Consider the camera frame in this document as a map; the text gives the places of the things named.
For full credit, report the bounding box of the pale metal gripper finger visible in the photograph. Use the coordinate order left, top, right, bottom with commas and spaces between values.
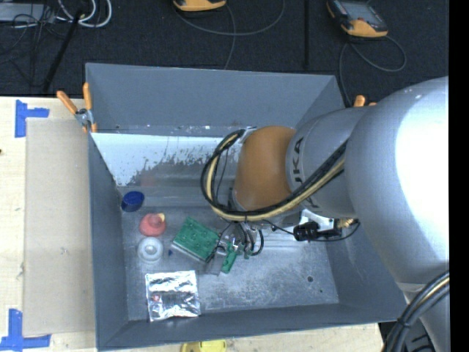
213, 250, 228, 276
204, 247, 221, 273

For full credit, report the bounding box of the green flat box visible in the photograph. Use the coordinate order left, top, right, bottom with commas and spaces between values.
171, 216, 221, 263

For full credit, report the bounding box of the grey metal bin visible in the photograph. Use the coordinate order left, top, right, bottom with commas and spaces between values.
84, 62, 408, 351

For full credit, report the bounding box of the silver foil packet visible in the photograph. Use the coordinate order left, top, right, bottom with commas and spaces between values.
144, 270, 202, 323

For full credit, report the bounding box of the clear round cup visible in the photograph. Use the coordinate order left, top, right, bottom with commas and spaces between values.
137, 236, 164, 264

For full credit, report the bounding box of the red and yellow toy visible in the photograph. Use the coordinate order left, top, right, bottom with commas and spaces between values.
139, 213, 167, 238

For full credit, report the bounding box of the blue cup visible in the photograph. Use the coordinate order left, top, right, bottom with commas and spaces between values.
121, 191, 145, 213

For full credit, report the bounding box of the brown cardboard board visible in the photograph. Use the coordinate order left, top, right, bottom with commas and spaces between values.
21, 118, 97, 337

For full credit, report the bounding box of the black cylinder on white bracket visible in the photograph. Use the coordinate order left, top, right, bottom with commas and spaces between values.
292, 209, 361, 243

